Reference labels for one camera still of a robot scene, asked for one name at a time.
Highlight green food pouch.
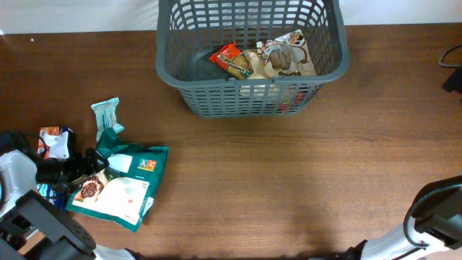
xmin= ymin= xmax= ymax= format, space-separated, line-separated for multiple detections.
xmin=66 ymin=129 xmax=169 ymax=232

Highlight orange spaghetti pasta package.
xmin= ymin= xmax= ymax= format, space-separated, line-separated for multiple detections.
xmin=208 ymin=40 xmax=308 ymax=113

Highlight beige dried mushroom bag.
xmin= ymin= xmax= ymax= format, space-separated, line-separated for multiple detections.
xmin=242 ymin=29 xmax=318 ymax=102

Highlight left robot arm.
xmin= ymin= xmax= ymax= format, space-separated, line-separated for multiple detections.
xmin=1 ymin=131 xmax=140 ymax=260

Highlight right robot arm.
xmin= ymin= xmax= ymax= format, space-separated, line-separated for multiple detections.
xmin=338 ymin=175 xmax=461 ymax=260

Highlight multicolour tissue pack bundle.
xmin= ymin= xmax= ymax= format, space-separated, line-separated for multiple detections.
xmin=37 ymin=126 xmax=76 ymax=212

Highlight mint green snack bar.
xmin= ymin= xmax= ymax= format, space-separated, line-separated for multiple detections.
xmin=91 ymin=97 xmax=124 ymax=141

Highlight grey plastic lattice basket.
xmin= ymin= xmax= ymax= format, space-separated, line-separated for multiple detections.
xmin=156 ymin=0 xmax=349 ymax=118

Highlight black cable at table edge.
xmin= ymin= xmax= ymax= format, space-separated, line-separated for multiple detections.
xmin=438 ymin=44 xmax=462 ymax=95

